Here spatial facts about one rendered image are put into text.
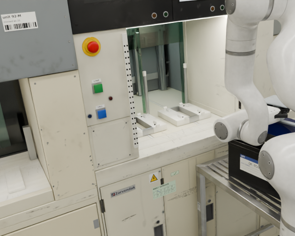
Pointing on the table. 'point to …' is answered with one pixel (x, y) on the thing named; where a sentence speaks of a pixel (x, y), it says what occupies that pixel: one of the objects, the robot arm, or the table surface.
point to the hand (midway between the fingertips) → (278, 107)
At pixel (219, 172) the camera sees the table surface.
